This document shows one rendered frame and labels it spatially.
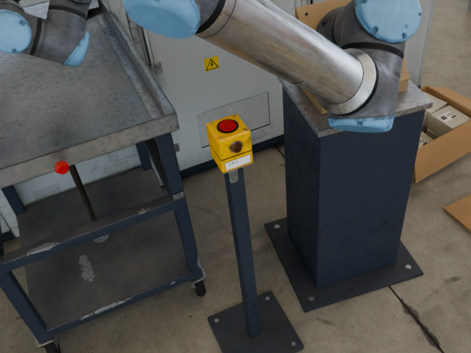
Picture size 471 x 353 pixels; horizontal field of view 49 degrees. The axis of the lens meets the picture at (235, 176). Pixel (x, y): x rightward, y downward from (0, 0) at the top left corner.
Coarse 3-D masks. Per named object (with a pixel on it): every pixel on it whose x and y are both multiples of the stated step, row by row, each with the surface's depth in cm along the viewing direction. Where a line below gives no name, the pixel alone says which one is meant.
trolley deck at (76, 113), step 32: (96, 32) 169; (0, 64) 159; (32, 64) 157; (64, 64) 155; (96, 64) 153; (0, 96) 145; (32, 96) 144; (64, 96) 142; (96, 96) 141; (128, 96) 139; (160, 96) 138; (0, 128) 134; (32, 128) 132; (64, 128) 131; (96, 128) 130; (128, 128) 129; (160, 128) 133; (0, 160) 124; (32, 160) 123; (64, 160) 127
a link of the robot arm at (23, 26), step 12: (0, 12) 112; (12, 12) 113; (24, 12) 123; (0, 24) 112; (12, 24) 112; (24, 24) 113; (36, 24) 117; (0, 36) 113; (12, 36) 114; (24, 36) 114; (0, 48) 114; (12, 48) 115; (24, 48) 116
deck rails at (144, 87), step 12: (108, 12) 165; (108, 24) 172; (108, 36) 165; (120, 36) 158; (120, 48) 158; (120, 60) 153; (132, 60) 149; (132, 72) 147; (144, 72) 135; (132, 84) 143; (144, 84) 142; (144, 96) 138; (156, 96) 130; (156, 108) 133
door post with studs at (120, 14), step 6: (108, 0) 176; (114, 0) 176; (120, 0) 177; (108, 6) 177; (114, 6) 178; (120, 6) 178; (114, 12) 179; (120, 12) 180; (120, 18) 181; (126, 24) 183; (126, 30) 185
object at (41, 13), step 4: (96, 0) 177; (36, 4) 170; (40, 4) 171; (44, 4) 171; (48, 4) 172; (92, 4) 177; (96, 4) 178; (24, 8) 169; (28, 8) 170; (32, 8) 170; (36, 8) 171; (40, 8) 171; (44, 8) 172; (28, 12) 170; (32, 12) 171; (36, 12) 172; (40, 12) 172; (44, 12) 172; (40, 16) 173; (44, 16) 173
